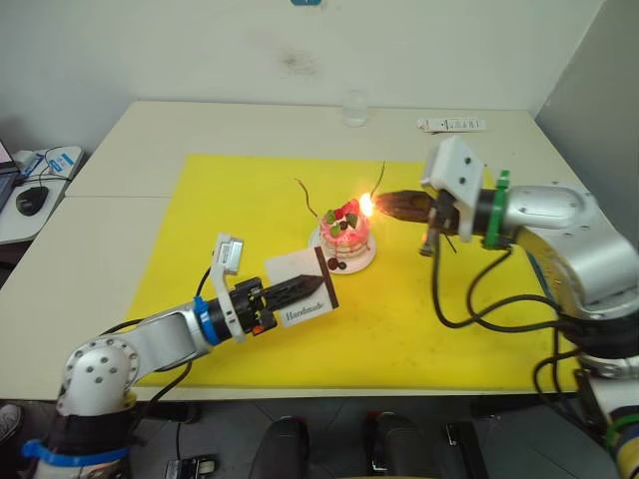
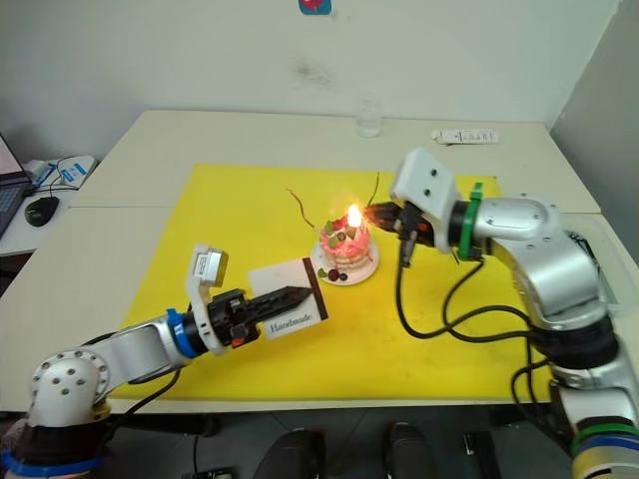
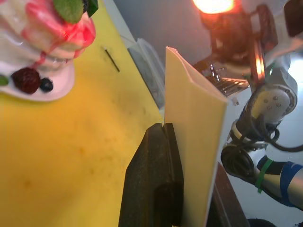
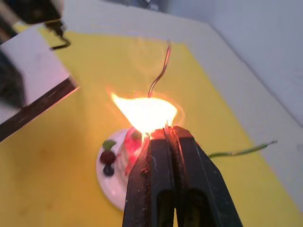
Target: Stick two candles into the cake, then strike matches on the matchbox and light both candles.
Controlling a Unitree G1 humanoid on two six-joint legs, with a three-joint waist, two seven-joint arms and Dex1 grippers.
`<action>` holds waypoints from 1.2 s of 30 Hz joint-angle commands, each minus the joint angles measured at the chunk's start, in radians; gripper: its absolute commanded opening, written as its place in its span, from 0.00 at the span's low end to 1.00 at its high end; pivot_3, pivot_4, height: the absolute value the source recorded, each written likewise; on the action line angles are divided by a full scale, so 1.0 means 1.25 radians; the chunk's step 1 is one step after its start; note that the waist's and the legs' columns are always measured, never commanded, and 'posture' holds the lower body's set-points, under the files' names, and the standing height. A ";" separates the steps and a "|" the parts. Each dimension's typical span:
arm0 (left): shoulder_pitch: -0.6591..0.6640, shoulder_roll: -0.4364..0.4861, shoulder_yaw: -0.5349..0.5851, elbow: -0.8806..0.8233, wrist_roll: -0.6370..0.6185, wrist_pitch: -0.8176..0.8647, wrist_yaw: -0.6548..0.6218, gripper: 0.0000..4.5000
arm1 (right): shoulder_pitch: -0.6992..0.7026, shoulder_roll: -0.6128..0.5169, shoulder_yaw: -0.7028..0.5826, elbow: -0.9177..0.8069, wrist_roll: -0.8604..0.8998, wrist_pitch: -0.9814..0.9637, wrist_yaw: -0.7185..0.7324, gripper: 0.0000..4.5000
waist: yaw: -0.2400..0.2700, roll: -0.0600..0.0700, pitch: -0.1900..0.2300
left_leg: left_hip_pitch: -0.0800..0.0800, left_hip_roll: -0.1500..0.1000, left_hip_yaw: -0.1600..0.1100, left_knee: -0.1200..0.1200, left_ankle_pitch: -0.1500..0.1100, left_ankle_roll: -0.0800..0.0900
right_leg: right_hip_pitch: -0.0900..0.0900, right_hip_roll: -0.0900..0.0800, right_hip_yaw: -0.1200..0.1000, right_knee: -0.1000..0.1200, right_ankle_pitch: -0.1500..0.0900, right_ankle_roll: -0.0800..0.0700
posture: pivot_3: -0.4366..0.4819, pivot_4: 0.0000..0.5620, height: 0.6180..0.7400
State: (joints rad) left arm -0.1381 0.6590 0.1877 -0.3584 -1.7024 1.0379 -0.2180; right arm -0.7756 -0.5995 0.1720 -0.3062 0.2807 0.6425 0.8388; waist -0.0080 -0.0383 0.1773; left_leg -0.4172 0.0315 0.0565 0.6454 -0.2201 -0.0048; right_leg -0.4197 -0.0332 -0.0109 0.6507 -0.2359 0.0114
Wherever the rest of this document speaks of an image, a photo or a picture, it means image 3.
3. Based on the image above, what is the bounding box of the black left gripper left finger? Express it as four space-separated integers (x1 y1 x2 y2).
118 122 185 227

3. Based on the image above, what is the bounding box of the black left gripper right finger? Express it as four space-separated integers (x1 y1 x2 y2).
207 162 250 227

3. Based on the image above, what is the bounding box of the white cake plate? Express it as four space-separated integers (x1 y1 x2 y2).
0 59 76 103

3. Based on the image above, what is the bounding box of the dark device with orange light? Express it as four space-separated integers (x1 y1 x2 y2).
191 0 280 82

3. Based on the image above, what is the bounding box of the white cake with red glaze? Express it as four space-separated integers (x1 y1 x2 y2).
0 0 97 70

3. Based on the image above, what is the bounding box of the dark round object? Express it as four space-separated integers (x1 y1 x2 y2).
247 218 276 227

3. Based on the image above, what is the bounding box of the yellow table mat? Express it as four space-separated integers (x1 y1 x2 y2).
0 0 164 227

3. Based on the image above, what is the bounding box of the clear plastic box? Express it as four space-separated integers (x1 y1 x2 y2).
127 37 166 112

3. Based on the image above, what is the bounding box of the dark keyboard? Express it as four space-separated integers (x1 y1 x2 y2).
193 59 250 96

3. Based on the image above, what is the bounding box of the thin dark match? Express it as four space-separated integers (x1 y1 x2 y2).
104 46 121 72

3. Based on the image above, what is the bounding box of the dark blueberry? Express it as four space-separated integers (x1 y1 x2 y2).
39 78 54 93

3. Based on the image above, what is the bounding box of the dark red raspberry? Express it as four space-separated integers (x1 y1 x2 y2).
11 67 41 95

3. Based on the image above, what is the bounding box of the green mint leaf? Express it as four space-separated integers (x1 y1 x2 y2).
53 0 86 24

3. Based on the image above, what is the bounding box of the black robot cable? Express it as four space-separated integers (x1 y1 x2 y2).
246 113 303 153

